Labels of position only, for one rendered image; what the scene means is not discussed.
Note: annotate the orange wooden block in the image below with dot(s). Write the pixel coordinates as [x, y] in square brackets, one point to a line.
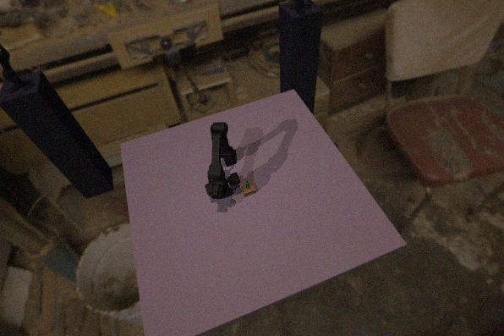
[248, 191]

